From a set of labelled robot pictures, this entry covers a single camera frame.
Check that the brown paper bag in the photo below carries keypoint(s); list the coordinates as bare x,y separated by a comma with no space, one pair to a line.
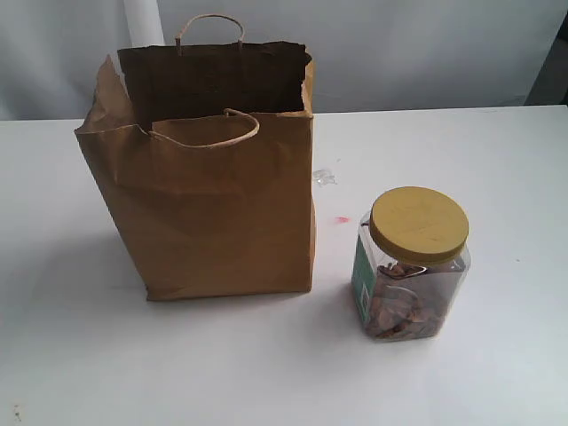
203,156

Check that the yellow-lidded plastic jar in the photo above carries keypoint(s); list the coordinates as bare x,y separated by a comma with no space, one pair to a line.
410,260

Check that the clear plastic scrap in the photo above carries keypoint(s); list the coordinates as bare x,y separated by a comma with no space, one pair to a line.
324,177

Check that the white cylindrical post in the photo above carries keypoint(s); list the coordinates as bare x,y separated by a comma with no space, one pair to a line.
144,22

